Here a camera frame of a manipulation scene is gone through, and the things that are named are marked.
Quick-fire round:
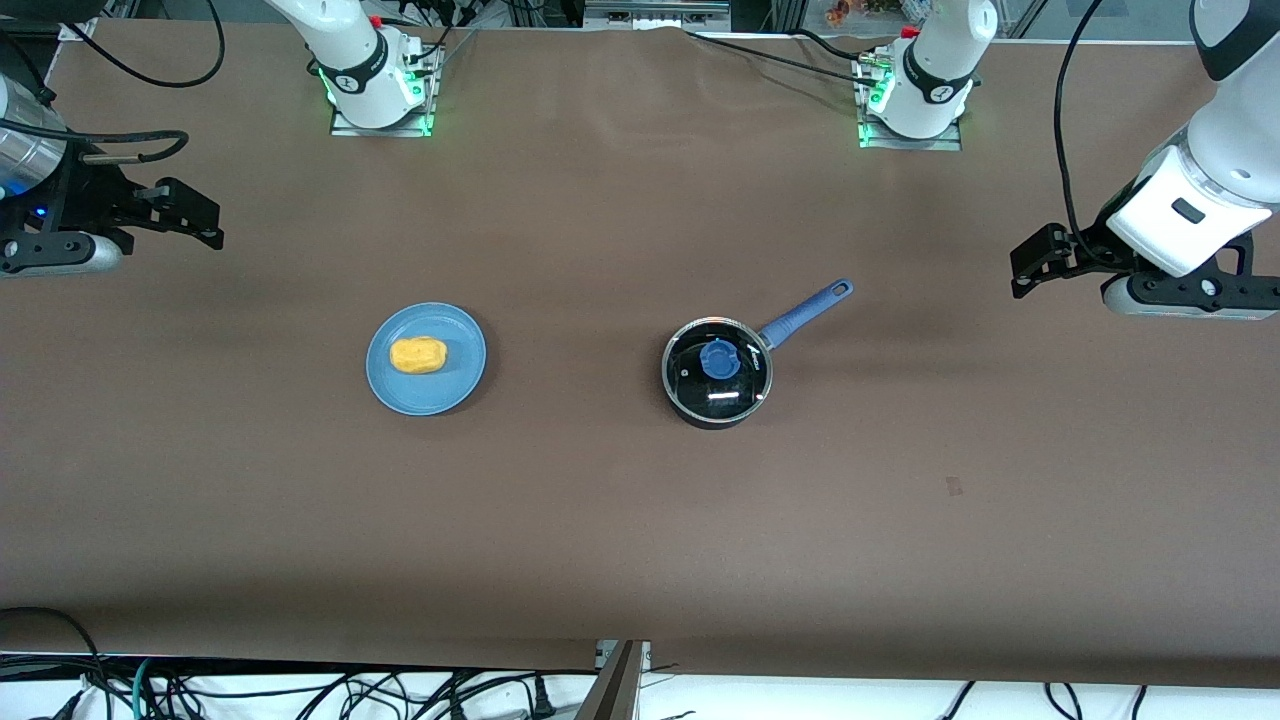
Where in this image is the short black base cable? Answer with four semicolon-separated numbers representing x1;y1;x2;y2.
790;26;869;63

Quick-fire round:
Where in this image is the yellow potato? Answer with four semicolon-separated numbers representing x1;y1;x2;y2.
389;336;449;376

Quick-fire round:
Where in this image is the long black base cable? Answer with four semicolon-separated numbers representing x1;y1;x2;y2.
685;28;869;86

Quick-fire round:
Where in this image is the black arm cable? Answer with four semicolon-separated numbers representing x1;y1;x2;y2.
0;0;226;163
1054;0;1113;246

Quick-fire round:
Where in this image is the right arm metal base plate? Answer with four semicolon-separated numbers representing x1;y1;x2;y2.
330;42;438;139

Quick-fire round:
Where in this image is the glass lid with blue knob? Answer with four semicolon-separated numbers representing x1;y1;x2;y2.
664;318;773;415

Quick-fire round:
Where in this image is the orange toy object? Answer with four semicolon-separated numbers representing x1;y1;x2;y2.
826;0;901;25

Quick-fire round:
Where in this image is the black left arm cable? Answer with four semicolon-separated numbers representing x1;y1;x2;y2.
1054;0;1113;246

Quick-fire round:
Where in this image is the grey metal frame rail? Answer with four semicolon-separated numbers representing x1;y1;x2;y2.
585;0;733;32

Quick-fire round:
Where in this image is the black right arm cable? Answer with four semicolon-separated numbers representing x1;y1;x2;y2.
0;0;226;163

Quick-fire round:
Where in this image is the aluminium profile post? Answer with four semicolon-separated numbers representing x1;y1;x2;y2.
575;640;651;720

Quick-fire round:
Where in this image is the black looped floor cable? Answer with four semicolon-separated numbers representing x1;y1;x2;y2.
0;606;113;720

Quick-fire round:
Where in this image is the brown table cover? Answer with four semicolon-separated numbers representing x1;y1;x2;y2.
0;18;1280;691

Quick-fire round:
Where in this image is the blue round plate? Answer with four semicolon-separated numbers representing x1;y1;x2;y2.
365;302;488;417

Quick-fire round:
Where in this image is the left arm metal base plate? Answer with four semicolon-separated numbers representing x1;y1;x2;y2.
856;55;963;152

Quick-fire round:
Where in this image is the dark pot with blue handle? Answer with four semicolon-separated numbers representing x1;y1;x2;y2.
661;279;855;431

